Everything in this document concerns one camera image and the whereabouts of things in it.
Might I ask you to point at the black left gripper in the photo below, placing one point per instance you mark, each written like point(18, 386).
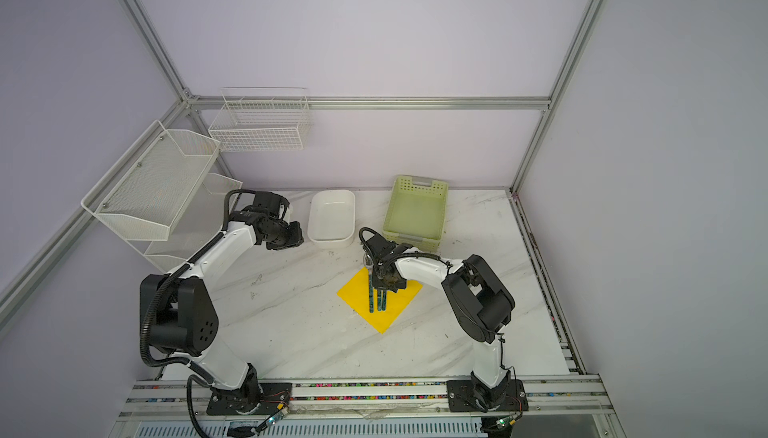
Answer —
point(295, 240)

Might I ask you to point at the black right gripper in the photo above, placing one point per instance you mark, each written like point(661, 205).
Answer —
point(379, 286)

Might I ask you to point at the yellow paper napkin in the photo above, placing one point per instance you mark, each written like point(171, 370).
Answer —
point(355, 294)

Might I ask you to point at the spoon with green handle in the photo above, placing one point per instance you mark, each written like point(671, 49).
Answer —
point(371, 291)

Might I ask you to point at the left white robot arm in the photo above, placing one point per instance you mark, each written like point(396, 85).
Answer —
point(178, 322)

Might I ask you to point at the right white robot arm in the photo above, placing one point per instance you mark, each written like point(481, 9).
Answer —
point(480, 302)

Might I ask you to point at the light green perforated basket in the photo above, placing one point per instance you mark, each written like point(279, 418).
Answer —
point(416, 212)

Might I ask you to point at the white plastic cutlery tub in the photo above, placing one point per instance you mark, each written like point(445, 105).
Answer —
point(332, 218)

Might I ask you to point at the lower white mesh shelf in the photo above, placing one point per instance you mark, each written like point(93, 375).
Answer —
point(197, 225)

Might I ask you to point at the white mesh shelf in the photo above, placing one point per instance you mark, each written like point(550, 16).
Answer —
point(145, 194)
point(197, 225)

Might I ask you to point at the upper white mesh shelf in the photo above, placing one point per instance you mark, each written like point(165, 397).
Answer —
point(145, 194)

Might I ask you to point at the white wire wall basket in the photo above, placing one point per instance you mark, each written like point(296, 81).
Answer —
point(262, 119)

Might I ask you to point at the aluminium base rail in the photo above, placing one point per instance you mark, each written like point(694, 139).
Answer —
point(381, 407)

